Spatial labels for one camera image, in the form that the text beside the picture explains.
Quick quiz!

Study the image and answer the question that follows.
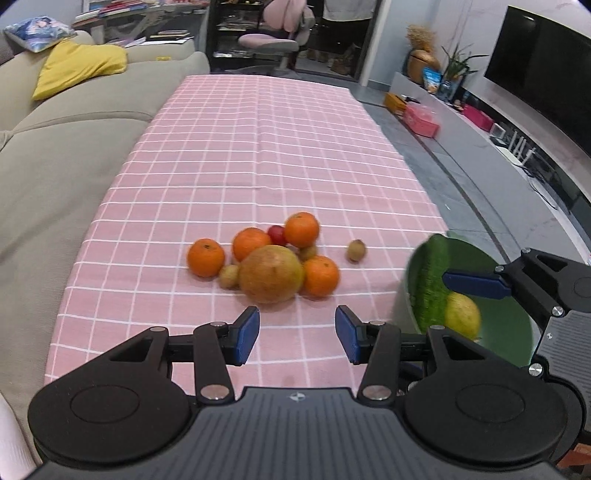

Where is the white router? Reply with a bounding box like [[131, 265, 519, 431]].
[[505, 131, 539, 165]]

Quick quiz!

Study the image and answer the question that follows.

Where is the green bowl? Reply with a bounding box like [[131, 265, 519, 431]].
[[403, 233, 536, 370]]

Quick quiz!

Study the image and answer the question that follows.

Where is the orange box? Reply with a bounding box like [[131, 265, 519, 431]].
[[385, 92, 409, 116]]

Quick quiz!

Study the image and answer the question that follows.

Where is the black flat television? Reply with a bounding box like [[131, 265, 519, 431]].
[[483, 6, 591, 158]]

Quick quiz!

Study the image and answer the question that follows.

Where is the stack of books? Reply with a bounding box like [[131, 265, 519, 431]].
[[148, 30, 195, 45]]

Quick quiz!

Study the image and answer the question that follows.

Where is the beige sofa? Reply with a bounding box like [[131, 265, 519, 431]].
[[0, 30, 211, 467]]

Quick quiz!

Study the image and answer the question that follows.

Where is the blue snack bag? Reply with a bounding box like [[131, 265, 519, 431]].
[[422, 67, 443, 95]]

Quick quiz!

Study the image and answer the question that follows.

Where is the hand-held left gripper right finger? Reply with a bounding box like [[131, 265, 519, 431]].
[[335, 305, 503, 403]]

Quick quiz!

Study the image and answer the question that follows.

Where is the dried flower bunch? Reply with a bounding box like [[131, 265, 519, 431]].
[[406, 24, 437, 52]]

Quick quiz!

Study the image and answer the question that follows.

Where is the pink checked tablecloth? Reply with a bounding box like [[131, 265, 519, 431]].
[[44, 74, 450, 402]]

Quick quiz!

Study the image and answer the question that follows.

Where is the potted green plant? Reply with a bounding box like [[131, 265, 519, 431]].
[[436, 44, 489, 102]]

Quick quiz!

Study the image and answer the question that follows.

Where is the white low television cabinet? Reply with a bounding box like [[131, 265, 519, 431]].
[[390, 71, 591, 265]]

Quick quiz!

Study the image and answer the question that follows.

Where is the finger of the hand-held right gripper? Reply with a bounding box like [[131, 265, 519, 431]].
[[442, 248, 583, 320]]

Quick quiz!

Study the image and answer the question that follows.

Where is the black shelf unit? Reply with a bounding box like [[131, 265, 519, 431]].
[[205, 0, 262, 72]]

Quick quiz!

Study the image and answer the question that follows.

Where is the grey desk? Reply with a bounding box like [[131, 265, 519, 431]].
[[71, 0, 160, 46]]

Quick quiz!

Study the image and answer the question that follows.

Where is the golden round vase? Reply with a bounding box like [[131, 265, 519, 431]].
[[409, 48, 441, 85]]

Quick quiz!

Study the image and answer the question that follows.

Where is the magenta box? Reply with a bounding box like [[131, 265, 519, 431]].
[[463, 104, 494, 131]]

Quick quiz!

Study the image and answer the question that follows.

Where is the green cucumber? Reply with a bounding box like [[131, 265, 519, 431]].
[[412, 235, 450, 335]]

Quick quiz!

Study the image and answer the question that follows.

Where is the yellow lemon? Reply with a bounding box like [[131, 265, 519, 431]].
[[444, 292, 482, 341]]

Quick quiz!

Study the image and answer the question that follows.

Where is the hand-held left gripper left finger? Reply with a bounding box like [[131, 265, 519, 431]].
[[98, 305, 260, 403]]

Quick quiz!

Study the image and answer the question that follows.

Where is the pink office chair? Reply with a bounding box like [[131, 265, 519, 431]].
[[226, 0, 317, 77]]

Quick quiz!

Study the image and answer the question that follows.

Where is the orange mandarin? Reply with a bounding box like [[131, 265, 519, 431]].
[[283, 212, 321, 248], [187, 239, 226, 278], [232, 227, 272, 263], [301, 255, 341, 297]]

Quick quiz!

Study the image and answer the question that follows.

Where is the pink storage box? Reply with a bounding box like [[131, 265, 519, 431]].
[[404, 104, 441, 138]]

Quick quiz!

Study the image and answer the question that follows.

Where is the blue printed cushion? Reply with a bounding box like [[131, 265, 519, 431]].
[[4, 17, 77, 54]]

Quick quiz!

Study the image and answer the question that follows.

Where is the white hanging cloth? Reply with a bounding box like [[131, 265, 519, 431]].
[[322, 0, 372, 21]]

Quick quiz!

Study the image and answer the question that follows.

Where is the large golden pomelo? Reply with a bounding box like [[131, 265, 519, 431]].
[[238, 245, 305, 304]]

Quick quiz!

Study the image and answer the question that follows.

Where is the yellow cushion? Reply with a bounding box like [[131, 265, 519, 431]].
[[31, 39, 129, 101]]

